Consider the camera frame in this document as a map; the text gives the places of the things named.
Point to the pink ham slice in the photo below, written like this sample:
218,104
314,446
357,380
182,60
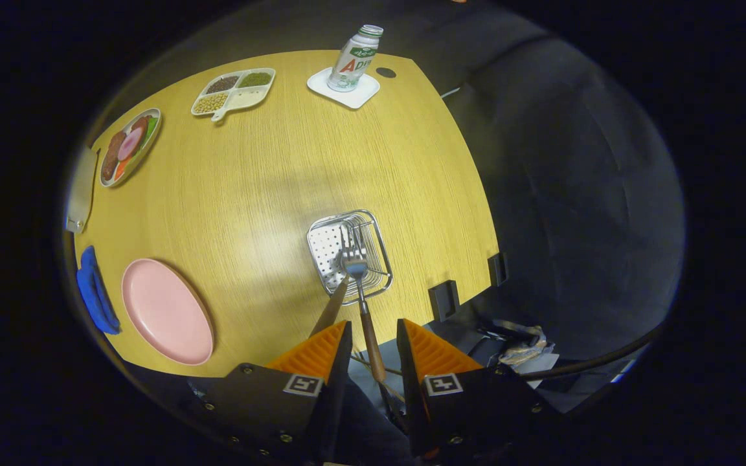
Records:
130,144

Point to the black table clamp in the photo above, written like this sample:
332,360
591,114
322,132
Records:
497,269
443,301

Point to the white square coaster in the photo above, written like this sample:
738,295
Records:
363,98

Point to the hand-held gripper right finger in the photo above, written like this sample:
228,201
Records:
476,414

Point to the white divided seasoning tray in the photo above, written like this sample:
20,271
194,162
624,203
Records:
247,97

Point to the pink round plate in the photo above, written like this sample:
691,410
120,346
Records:
166,310

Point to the white toaster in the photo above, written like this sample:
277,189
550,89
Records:
81,194

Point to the large brown steak piece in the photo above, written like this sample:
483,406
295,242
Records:
113,158

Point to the small brown steak piece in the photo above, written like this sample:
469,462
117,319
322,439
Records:
138,124

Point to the green lettuce leaf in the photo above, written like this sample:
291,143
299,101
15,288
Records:
151,129

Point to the blue towel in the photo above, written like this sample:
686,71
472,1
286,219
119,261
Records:
96,291

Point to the white plastic drink bottle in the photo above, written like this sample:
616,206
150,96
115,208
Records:
353,61

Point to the white oval food plate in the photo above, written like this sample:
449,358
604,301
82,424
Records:
135,163

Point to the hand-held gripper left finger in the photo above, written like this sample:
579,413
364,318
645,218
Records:
269,414

